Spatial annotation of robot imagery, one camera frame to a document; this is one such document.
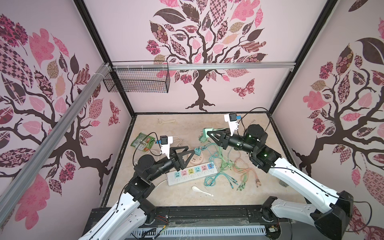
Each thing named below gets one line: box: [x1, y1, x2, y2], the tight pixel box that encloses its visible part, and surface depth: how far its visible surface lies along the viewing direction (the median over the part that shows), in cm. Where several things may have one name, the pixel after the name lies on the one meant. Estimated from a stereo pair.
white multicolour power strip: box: [167, 162, 218, 186], surface depth 87 cm
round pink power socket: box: [189, 152, 204, 165], surface depth 93 cm
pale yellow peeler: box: [157, 118, 179, 125], surface depth 116 cm
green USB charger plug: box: [198, 127, 214, 142], surface depth 64 cm
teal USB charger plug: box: [194, 147, 202, 156], surface depth 92 cm
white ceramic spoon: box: [192, 186, 214, 197], surface depth 84 cm
